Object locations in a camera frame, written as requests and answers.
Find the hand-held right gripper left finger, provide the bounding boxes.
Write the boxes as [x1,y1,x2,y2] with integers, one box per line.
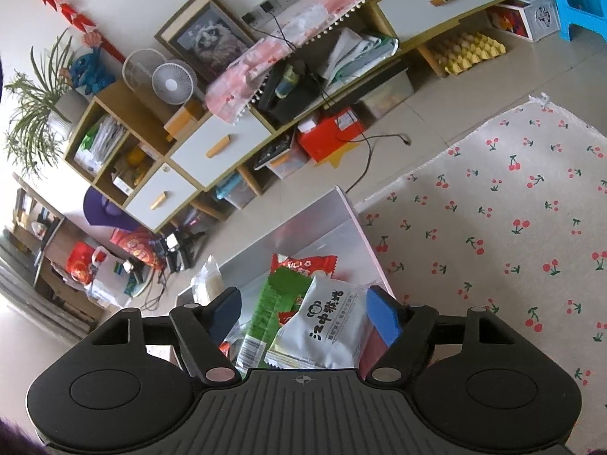
[89,286,244,386]

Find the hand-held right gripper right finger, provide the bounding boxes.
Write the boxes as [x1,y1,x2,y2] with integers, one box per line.
[362,285,519,386]

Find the clear white snack packet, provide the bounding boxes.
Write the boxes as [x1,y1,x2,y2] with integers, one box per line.
[191,255,225,305]

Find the green snack packet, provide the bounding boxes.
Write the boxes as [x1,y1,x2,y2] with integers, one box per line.
[235,265,318,378]

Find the white monkey print snack packet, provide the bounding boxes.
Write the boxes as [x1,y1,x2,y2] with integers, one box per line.
[264,274,371,371]

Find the red snack packet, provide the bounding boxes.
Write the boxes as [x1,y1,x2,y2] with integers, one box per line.
[269,252,339,325]

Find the pink cardboard box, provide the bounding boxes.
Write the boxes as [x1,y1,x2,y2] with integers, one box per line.
[175,186,395,371]

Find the black devices on floor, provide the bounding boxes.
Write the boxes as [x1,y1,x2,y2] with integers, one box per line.
[158,231,206,272]

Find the red printed bag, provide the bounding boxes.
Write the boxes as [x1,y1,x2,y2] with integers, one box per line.
[109,226,165,267]

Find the clear bin with blue lid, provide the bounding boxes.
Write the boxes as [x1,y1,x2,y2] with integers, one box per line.
[215,173,253,210]

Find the red and white plastic bag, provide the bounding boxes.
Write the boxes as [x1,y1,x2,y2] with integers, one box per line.
[65,241,113,286]

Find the purple cap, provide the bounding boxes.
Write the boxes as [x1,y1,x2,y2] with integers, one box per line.
[82,187,139,229]

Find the clear bin with orange contents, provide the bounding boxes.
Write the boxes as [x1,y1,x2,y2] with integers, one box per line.
[253,135,310,179]

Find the long wooden sideboard cabinet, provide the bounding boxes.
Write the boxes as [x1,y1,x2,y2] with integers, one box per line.
[63,0,557,234]

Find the red cardboard box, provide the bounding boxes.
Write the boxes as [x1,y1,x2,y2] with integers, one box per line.
[296,106,367,163]

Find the large clear storage bin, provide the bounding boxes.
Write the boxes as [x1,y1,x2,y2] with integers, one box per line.
[355,68,414,120]

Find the black bag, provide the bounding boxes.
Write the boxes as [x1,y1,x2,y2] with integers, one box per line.
[257,61,329,125]

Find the white desk fan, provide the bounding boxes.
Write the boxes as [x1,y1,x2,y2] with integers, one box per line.
[151,59,198,106]
[122,48,168,92]

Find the pink cherry print cloth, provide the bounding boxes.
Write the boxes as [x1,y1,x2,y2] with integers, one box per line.
[203,0,424,125]

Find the purple fuzzy garment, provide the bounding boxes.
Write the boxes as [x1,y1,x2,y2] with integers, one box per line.
[0,414,46,455]

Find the folded pale cloth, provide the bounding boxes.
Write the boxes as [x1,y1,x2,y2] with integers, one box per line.
[324,27,400,87]

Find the yellow egg tray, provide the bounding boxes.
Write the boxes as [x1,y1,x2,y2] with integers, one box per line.
[423,31,506,77]

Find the blue plush toy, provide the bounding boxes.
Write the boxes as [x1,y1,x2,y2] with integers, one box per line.
[70,51,115,94]

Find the framed cat picture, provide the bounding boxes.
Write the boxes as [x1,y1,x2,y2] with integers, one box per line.
[154,0,258,82]

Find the potted green plant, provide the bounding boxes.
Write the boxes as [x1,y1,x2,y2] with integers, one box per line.
[4,27,92,177]

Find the white printed crate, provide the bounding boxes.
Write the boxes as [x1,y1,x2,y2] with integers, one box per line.
[487,0,561,42]

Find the red hanging decoration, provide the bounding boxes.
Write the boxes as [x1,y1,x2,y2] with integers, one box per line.
[21,0,125,61]

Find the blue plastic stool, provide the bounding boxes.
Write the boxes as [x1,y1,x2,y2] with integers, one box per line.
[544,0,607,42]

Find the black cable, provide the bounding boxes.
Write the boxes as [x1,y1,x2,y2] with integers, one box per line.
[345,132,412,196]

